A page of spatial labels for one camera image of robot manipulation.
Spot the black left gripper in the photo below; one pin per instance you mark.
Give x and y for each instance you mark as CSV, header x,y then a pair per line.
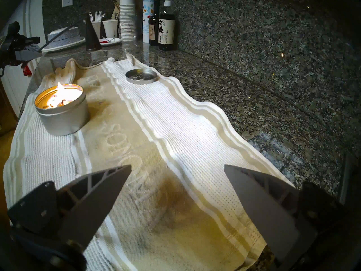
x,y
10,44

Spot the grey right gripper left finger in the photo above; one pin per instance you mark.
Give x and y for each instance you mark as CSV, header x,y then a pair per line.
x,y
84,197

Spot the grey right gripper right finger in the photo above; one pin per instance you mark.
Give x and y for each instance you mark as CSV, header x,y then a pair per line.
x,y
268,205

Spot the black metal candle snuffer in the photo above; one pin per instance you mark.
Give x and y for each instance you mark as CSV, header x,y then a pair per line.
x,y
92,37

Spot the silver tin candle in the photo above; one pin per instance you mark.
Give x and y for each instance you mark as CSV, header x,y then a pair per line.
x,y
63,118

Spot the large white plate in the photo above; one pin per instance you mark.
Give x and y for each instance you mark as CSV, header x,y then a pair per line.
x,y
62,47

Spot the white panel door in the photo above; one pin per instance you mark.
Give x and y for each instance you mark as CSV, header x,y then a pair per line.
x,y
36,19

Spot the stack of grey paper plates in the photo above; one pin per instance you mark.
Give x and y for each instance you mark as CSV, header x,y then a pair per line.
x,y
63,35

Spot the white paper cup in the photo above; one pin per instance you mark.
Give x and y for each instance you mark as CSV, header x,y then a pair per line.
x,y
110,28
97,29

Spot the wooden base cabinet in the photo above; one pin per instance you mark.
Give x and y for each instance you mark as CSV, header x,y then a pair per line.
x,y
5,118

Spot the small white plate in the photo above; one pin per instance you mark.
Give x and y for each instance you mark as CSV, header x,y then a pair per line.
x,y
114,41

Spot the bamboo chopsticks bundle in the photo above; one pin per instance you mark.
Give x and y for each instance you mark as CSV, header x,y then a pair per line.
x,y
116,9

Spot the white beige striped towel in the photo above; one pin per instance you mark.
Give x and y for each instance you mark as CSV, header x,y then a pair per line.
x,y
183,160

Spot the stack of white paper cups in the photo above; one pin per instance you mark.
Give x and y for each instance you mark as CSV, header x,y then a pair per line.
x,y
127,19

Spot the silver tin lid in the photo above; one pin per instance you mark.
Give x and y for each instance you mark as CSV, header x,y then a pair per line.
x,y
141,77

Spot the white blue salt canister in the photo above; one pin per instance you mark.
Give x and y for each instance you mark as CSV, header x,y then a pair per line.
x,y
146,22

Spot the dark glass bottle beige label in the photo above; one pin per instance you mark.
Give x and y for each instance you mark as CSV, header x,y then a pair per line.
x,y
153,30

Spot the soy sauce bottle white label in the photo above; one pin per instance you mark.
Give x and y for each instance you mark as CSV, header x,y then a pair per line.
x,y
166,30

